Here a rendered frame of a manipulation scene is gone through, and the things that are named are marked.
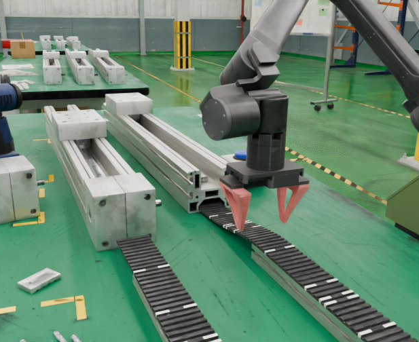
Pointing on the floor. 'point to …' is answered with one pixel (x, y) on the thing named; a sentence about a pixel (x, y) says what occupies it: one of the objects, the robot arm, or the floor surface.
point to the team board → (313, 24)
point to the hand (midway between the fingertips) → (261, 220)
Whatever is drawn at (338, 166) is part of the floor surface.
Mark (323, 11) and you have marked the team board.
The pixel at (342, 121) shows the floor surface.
